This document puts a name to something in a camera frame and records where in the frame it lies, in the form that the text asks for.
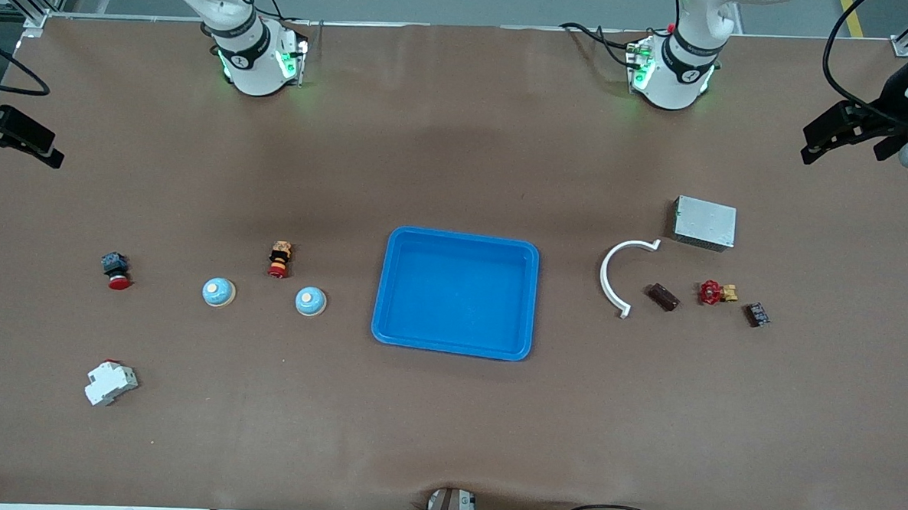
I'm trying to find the dark brown cylindrical capacitor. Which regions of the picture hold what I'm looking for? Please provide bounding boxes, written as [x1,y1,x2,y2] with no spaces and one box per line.
[645,283,683,313]

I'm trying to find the light blue dome bell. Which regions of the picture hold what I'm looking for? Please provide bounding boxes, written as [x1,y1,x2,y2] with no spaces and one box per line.
[201,276,237,310]
[293,286,328,319]

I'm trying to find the grey metal box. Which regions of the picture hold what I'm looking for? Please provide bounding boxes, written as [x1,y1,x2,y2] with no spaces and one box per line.
[671,195,738,253]

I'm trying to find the red emergency stop button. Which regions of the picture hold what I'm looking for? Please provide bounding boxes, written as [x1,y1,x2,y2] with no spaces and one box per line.
[100,251,133,292]

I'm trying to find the red handwheel brass valve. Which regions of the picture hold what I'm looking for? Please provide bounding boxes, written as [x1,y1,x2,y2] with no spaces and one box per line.
[697,279,740,307]

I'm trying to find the white circuit breaker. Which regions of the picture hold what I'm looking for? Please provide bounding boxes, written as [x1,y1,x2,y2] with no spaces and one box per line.
[83,358,141,409]

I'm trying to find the white curved plastic clamp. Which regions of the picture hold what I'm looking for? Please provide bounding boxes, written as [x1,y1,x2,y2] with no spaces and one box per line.
[598,237,662,321]

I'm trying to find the blue plastic tray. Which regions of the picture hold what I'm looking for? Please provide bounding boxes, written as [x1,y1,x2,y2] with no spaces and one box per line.
[370,225,541,363]

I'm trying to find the brown table mat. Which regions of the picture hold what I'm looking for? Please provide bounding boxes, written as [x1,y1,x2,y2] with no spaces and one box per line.
[0,2,908,510]

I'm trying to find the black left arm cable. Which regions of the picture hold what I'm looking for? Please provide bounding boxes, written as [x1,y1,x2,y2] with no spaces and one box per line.
[819,0,895,126]

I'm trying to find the orange red push button switch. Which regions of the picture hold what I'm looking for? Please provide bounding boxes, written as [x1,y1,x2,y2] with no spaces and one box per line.
[267,240,295,280]

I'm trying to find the black arm base cables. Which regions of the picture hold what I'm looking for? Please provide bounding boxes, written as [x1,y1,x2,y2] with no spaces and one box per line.
[558,21,642,70]

